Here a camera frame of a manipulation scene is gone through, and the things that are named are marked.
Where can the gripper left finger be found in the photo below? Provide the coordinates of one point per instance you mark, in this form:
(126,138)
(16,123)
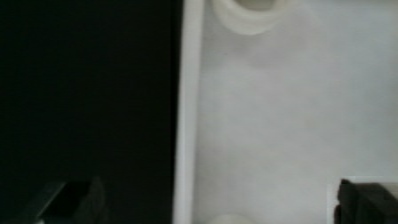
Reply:
(69,203)

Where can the white square table top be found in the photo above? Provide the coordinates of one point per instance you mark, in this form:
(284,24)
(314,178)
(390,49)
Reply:
(287,111)

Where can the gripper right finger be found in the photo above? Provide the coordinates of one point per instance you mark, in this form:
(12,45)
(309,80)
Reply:
(366,204)

